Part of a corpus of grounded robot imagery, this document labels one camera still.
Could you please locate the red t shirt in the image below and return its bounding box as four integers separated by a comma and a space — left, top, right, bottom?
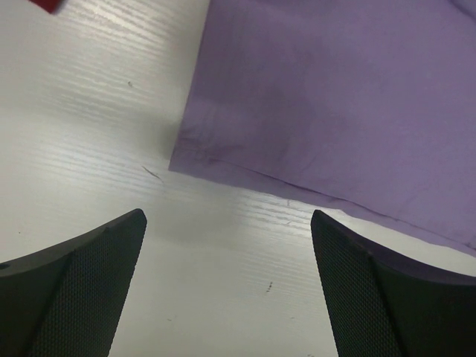
29, 0, 65, 14

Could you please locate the purple t shirt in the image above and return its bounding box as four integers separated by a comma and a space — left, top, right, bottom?
169, 0, 475, 254

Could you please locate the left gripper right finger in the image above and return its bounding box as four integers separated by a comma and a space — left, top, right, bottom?
311, 210, 475, 356

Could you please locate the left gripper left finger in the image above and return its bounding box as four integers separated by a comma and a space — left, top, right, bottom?
1, 209, 147, 357

